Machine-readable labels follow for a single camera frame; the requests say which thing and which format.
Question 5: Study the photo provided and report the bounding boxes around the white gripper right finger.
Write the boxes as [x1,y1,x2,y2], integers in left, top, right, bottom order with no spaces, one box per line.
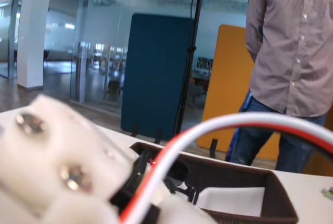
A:
[155,191,217,224]

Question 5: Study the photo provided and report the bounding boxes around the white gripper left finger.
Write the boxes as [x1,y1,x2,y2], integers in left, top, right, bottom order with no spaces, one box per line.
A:
[0,94,136,224]

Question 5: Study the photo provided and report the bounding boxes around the black sunglasses with red accents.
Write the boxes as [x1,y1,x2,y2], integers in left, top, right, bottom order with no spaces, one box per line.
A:
[132,150,200,205]

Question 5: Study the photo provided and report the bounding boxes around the white foam bin liner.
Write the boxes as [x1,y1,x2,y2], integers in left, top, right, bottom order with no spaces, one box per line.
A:
[195,186,266,217]

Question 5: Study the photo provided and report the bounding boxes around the dark brown fabric bin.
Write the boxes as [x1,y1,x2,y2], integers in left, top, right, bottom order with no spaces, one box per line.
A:
[129,141,299,224]

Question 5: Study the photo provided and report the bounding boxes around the dark blue partition panel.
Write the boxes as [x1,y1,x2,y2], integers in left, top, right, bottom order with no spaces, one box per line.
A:
[120,12,196,141]

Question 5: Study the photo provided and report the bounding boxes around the orange partition panel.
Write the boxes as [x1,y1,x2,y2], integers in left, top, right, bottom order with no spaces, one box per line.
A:
[197,24,333,177]

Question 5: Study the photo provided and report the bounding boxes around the small green grey object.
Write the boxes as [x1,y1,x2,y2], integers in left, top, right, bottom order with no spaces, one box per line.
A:
[320,186,333,201]

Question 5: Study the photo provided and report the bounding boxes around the black tripod pole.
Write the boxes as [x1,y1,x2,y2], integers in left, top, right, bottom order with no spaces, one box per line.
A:
[173,0,207,137]

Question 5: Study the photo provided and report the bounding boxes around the person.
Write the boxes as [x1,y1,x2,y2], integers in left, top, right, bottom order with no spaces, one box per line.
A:
[225,0,333,174]

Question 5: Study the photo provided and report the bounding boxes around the white and red servo cable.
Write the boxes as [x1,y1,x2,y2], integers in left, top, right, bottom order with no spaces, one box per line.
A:
[118,112,333,224]

